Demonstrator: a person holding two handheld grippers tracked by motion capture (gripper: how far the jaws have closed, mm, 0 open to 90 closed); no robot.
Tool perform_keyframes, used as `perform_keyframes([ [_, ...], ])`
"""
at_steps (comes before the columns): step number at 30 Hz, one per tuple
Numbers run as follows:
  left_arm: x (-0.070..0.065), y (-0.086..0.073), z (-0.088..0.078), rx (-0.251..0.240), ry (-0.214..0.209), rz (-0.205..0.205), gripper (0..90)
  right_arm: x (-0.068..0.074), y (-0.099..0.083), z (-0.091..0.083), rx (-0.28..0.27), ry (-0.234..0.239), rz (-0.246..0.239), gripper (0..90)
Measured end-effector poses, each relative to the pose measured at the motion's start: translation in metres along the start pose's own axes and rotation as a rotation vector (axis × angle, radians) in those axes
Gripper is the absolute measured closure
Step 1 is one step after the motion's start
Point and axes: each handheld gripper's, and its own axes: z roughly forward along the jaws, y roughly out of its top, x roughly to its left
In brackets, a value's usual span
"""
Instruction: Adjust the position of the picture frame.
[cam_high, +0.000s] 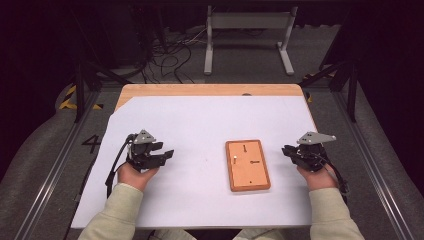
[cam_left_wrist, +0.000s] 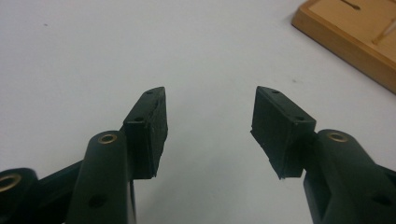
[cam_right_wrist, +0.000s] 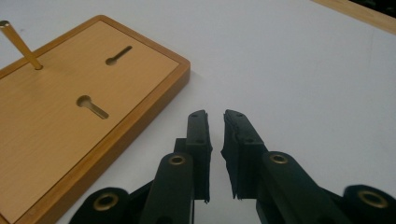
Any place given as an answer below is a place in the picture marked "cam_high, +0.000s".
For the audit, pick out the wooden picture frame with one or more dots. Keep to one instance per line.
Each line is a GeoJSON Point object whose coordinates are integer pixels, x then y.
{"type": "Point", "coordinates": [248, 173]}

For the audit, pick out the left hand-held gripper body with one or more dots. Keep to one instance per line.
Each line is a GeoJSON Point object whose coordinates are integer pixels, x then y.
{"type": "Point", "coordinates": [141, 156]}

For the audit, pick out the black metal stand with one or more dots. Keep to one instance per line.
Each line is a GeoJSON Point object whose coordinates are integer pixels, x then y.
{"type": "Point", "coordinates": [79, 90]}
{"type": "Point", "coordinates": [352, 90]}

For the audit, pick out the person's right leg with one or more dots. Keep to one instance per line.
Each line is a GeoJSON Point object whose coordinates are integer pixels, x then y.
{"type": "Point", "coordinates": [256, 235]}

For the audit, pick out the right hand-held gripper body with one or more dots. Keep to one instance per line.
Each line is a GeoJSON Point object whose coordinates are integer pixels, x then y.
{"type": "Point", "coordinates": [311, 156]}

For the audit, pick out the white paper sheet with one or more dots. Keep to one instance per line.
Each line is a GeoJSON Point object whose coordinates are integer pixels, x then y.
{"type": "Point", "coordinates": [186, 133]}

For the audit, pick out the white metal stand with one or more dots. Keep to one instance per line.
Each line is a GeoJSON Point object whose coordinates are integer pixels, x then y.
{"type": "Point", "coordinates": [209, 50]}

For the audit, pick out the person's right hand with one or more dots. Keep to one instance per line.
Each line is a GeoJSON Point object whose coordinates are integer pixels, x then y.
{"type": "Point", "coordinates": [318, 180]}

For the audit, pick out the person's left leg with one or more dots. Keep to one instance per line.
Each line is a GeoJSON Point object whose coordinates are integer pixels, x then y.
{"type": "Point", "coordinates": [173, 235]}

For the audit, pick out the person's leg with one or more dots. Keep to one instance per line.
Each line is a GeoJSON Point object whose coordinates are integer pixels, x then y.
{"type": "Point", "coordinates": [256, 235]}
{"type": "Point", "coordinates": [173, 235]}

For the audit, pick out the yellow black floor tape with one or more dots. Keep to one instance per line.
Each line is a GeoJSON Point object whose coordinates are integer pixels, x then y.
{"type": "Point", "coordinates": [309, 98]}
{"type": "Point", "coordinates": [68, 100]}

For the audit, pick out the person's left hand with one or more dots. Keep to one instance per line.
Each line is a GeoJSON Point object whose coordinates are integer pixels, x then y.
{"type": "Point", "coordinates": [135, 178]}

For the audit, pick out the aluminium floor rail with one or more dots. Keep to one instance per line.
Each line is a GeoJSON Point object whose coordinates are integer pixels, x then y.
{"type": "Point", "coordinates": [373, 163]}
{"type": "Point", "coordinates": [56, 163]}

